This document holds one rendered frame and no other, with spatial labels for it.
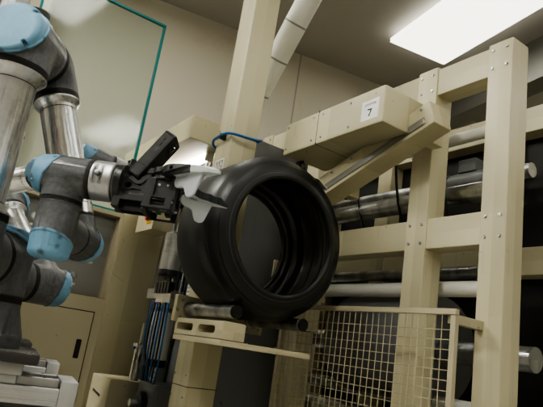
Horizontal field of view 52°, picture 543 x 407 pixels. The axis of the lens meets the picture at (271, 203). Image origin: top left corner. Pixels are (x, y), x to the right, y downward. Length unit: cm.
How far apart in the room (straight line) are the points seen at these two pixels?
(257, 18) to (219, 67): 263
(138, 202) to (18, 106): 30
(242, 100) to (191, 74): 270
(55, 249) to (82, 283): 142
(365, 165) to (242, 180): 56
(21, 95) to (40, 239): 29
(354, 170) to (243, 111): 55
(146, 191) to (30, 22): 40
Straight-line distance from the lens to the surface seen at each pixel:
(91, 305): 242
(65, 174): 106
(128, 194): 103
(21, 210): 205
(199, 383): 224
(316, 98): 556
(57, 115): 126
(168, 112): 493
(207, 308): 200
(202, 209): 108
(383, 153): 218
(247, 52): 254
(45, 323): 238
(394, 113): 210
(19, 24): 119
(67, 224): 105
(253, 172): 193
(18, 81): 117
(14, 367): 119
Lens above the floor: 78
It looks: 15 degrees up
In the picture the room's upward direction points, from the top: 9 degrees clockwise
